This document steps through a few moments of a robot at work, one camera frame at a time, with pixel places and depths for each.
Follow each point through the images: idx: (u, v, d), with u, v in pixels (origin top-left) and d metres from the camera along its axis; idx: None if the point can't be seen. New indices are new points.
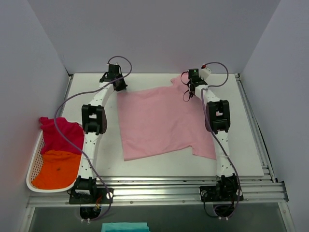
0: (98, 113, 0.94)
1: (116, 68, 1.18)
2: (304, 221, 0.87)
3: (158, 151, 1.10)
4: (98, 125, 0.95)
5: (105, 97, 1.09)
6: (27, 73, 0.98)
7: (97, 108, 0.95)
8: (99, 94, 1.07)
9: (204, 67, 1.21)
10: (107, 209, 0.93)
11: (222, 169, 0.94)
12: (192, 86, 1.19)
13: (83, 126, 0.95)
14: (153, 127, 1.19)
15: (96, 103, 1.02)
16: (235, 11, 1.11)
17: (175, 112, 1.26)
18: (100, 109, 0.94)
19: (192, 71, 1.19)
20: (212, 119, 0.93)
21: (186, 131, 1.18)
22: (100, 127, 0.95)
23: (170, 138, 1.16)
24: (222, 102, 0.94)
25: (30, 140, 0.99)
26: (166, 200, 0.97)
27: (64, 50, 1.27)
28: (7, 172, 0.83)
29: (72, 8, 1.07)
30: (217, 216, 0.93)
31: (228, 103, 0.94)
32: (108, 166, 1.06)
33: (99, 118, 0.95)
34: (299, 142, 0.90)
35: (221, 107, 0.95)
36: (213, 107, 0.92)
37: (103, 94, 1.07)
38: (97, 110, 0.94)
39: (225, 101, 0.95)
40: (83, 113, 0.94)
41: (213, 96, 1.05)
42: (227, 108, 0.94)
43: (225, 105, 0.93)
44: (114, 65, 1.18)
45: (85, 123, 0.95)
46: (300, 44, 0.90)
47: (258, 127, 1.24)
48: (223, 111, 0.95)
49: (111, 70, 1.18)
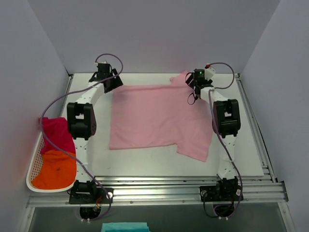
0: (85, 111, 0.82)
1: (105, 66, 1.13)
2: (303, 221, 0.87)
3: (141, 145, 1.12)
4: (86, 125, 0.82)
5: (94, 96, 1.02)
6: (26, 72, 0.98)
7: (85, 106, 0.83)
8: (88, 93, 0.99)
9: (208, 67, 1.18)
10: (107, 210, 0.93)
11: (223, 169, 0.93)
12: (197, 89, 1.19)
13: (69, 128, 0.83)
14: (141, 124, 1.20)
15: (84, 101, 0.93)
16: (235, 11, 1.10)
17: (170, 110, 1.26)
18: (87, 107, 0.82)
19: (198, 73, 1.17)
20: (220, 119, 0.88)
21: (175, 129, 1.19)
22: (88, 127, 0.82)
23: (158, 134, 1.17)
24: (231, 102, 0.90)
25: (29, 140, 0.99)
26: (166, 200, 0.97)
27: (64, 50, 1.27)
28: (7, 173, 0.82)
29: (71, 8, 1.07)
30: (217, 216, 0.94)
31: (236, 103, 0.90)
32: (108, 166, 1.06)
33: (88, 117, 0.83)
34: (299, 142, 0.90)
35: (229, 108, 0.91)
36: (221, 107, 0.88)
37: (91, 92, 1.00)
38: (84, 108, 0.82)
39: (233, 101, 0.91)
40: (69, 112, 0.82)
41: (219, 96, 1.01)
42: (235, 109, 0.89)
43: (234, 105, 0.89)
44: (104, 65, 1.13)
45: (71, 123, 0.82)
46: (300, 45, 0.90)
47: (258, 127, 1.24)
48: (232, 112, 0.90)
49: (101, 69, 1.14)
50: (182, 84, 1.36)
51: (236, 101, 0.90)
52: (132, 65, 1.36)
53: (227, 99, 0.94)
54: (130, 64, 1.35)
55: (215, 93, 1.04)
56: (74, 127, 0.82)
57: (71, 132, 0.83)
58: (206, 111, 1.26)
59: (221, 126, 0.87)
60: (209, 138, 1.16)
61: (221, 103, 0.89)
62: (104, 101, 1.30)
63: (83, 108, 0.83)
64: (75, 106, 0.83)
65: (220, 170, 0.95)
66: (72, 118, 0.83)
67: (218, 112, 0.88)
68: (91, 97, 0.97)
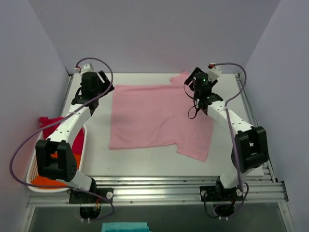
0: (58, 152, 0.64)
1: (91, 82, 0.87)
2: (303, 221, 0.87)
3: (141, 145, 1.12)
4: (61, 169, 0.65)
5: (74, 127, 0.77)
6: (26, 72, 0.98)
7: (58, 146, 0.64)
8: (64, 123, 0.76)
9: (212, 67, 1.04)
10: (109, 212, 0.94)
11: (225, 176, 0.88)
12: (201, 102, 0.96)
13: (41, 172, 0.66)
14: (141, 124, 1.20)
15: (59, 137, 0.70)
16: (235, 10, 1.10)
17: (170, 110, 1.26)
18: (62, 148, 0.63)
19: (201, 81, 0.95)
20: (245, 153, 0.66)
21: (174, 129, 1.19)
22: (63, 172, 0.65)
23: (158, 134, 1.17)
24: (256, 131, 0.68)
25: (30, 140, 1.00)
26: (166, 200, 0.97)
27: (64, 50, 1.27)
28: (7, 173, 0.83)
29: (71, 8, 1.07)
30: (217, 216, 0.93)
31: (264, 133, 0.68)
32: (108, 166, 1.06)
33: (62, 159, 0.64)
34: (299, 142, 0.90)
35: (254, 137, 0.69)
36: (246, 138, 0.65)
37: (72, 121, 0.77)
38: (57, 150, 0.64)
39: (260, 129, 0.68)
40: (38, 154, 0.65)
41: (238, 122, 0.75)
42: (262, 139, 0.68)
43: (261, 135, 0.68)
44: (89, 78, 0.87)
45: (42, 167, 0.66)
46: (300, 44, 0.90)
47: (258, 127, 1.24)
48: (257, 142, 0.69)
49: (85, 84, 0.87)
50: (181, 84, 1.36)
51: (263, 129, 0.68)
52: (132, 65, 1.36)
53: (250, 126, 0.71)
54: (130, 64, 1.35)
55: (231, 112, 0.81)
56: (46, 170, 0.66)
57: (43, 175, 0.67)
58: None
59: (243, 163, 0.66)
60: (209, 138, 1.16)
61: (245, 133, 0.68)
62: (104, 101, 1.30)
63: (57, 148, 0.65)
64: (46, 144, 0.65)
65: (221, 180, 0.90)
66: (43, 160, 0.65)
67: (242, 146, 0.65)
68: (69, 130, 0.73)
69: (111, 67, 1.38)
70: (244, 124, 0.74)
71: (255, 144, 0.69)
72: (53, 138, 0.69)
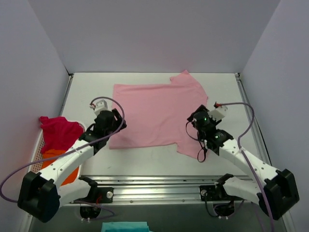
0: (41, 192, 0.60)
1: (105, 122, 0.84)
2: (303, 220, 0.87)
3: (141, 145, 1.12)
4: (38, 209, 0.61)
5: (72, 165, 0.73)
6: (26, 71, 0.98)
7: (44, 185, 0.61)
8: (62, 159, 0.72)
9: (218, 107, 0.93)
10: (110, 214, 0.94)
11: (229, 183, 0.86)
12: (209, 142, 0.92)
13: (20, 204, 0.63)
14: (141, 124, 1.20)
15: (50, 176, 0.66)
16: (235, 10, 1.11)
17: (170, 109, 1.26)
18: (46, 189, 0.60)
19: (203, 120, 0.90)
20: (279, 205, 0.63)
21: (175, 128, 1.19)
22: (41, 211, 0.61)
23: (158, 133, 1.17)
24: (283, 177, 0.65)
25: (30, 140, 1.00)
26: (166, 199, 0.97)
27: (64, 50, 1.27)
28: (7, 172, 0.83)
29: (71, 7, 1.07)
30: (217, 215, 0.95)
31: (292, 177, 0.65)
32: (108, 165, 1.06)
33: (42, 200, 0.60)
34: (299, 142, 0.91)
35: (281, 181, 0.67)
36: (276, 188, 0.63)
37: (71, 159, 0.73)
38: (42, 188, 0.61)
39: (287, 174, 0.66)
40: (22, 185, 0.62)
41: (261, 166, 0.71)
42: (292, 184, 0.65)
43: (291, 180, 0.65)
44: (104, 118, 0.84)
45: (22, 199, 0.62)
46: (300, 44, 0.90)
47: (258, 126, 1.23)
48: (287, 187, 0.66)
49: (99, 123, 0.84)
50: (181, 84, 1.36)
51: (291, 173, 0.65)
52: (132, 65, 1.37)
53: (276, 171, 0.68)
54: (130, 64, 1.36)
55: (248, 153, 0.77)
56: (25, 205, 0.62)
57: (22, 208, 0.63)
58: None
59: (277, 211, 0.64)
60: None
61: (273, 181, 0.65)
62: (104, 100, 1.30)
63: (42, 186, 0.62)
64: (34, 179, 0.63)
65: (225, 187, 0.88)
66: (25, 194, 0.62)
67: (273, 196, 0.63)
68: (63, 169, 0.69)
69: (111, 67, 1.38)
70: (268, 168, 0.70)
71: (283, 187, 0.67)
72: (44, 175, 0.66)
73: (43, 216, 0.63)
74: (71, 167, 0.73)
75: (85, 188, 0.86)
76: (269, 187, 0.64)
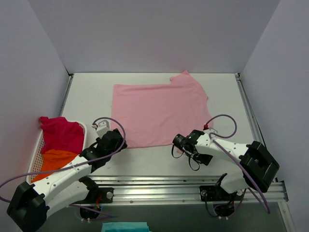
0: (31, 205, 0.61)
1: (109, 142, 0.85)
2: (304, 221, 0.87)
3: (141, 145, 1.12)
4: (24, 221, 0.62)
5: (67, 181, 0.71)
6: (26, 71, 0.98)
7: (35, 199, 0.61)
8: (60, 174, 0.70)
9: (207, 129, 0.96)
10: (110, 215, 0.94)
11: (224, 181, 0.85)
12: (188, 146, 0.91)
13: (9, 210, 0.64)
14: (141, 124, 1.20)
15: (42, 190, 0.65)
16: (235, 10, 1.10)
17: (170, 109, 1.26)
18: (35, 204, 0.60)
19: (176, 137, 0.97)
20: (259, 174, 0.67)
21: (175, 128, 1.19)
22: (26, 224, 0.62)
23: (157, 134, 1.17)
24: (255, 148, 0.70)
25: (30, 141, 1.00)
26: (166, 200, 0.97)
27: (64, 50, 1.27)
28: (6, 173, 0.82)
29: (71, 7, 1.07)
30: (217, 216, 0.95)
31: (260, 145, 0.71)
32: (108, 165, 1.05)
33: (30, 213, 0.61)
34: (299, 142, 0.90)
35: (254, 153, 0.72)
36: (252, 161, 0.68)
37: (67, 175, 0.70)
38: (32, 202, 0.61)
39: (257, 145, 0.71)
40: (15, 194, 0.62)
41: (234, 146, 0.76)
42: (263, 152, 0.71)
43: (260, 148, 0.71)
44: (109, 137, 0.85)
45: (12, 207, 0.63)
46: (301, 44, 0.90)
47: (258, 126, 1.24)
48: (260, 157, 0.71)
49: (103, 143, 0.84)
50: (181, 83, 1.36)
51: (258, 142, 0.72)
52: (132, 65, 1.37)
53: (246, 145, 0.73)
54: (130, 64, 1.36)
55: (220, 140, 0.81)
56: (13, 212, 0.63)
57: (10, 215, 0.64)
58: (206, 111, 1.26)
59: (263, 183, 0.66)
60: None
61: (247, 155, 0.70)
62: (104, 100, 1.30)
63: (32, 199, 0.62)
64: (26, 191, 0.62)
65: (222, 186, 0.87)
66: (14, 203, 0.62)
67: (252, 168, 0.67)
68: (56, 184, 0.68)
69: (111, 67, 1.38)
70: (240, 146, 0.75)
71: (259, 159, 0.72)
72: (37, 188, 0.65)
73: (26, 229, 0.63)
74: (66, 183, 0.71)
75: (83, 193, 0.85)
76: (245, 161, 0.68)
